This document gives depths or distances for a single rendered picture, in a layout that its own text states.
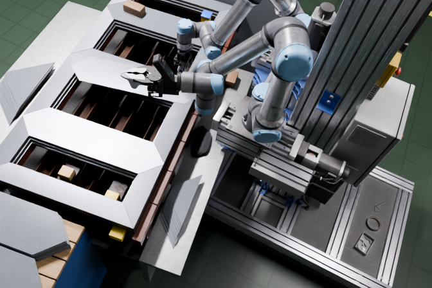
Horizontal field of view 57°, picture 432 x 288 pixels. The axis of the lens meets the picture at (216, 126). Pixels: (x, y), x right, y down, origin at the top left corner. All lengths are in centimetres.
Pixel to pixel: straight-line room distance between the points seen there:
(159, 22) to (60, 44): 61
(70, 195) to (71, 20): 126
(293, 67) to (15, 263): 132
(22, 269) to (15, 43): 235
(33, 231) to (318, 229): 163
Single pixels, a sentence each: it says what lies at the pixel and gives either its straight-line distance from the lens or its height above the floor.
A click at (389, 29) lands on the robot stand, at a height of 166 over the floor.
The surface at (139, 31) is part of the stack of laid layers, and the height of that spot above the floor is 84.
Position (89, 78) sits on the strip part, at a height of 87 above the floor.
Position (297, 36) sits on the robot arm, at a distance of 132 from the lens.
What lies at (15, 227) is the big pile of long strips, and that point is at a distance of 190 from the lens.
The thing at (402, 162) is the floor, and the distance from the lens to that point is 339.
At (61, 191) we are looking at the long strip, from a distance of 189.
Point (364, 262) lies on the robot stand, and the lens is 267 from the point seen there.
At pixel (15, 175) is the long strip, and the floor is 87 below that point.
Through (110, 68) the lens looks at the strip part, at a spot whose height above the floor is 87.
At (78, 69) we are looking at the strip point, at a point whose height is 87.
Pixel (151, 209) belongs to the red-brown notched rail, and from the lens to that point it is 185.
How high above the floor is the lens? 254
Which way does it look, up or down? 56 degrees down
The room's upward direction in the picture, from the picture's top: 10 degrees clockwise
